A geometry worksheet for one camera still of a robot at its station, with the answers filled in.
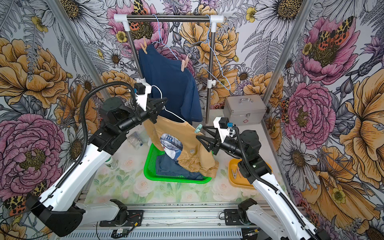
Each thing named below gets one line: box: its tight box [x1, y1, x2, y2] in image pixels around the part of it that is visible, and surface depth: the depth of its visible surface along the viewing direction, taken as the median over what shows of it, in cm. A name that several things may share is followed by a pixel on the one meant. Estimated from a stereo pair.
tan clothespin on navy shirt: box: [140, 36, 148, 55], surface depth 76 cm
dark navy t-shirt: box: [138, 43, 203, 125], surface depth 72 cm
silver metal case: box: [223, 94, 267, 126], surface depth 108 cm
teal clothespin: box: [194, 123, 203, 134], surface depth 62 cm
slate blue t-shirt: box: [156, 153, 205, 180], surface depth 87 cm
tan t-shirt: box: [143, 115, 219, 179], surface depth 81 cm
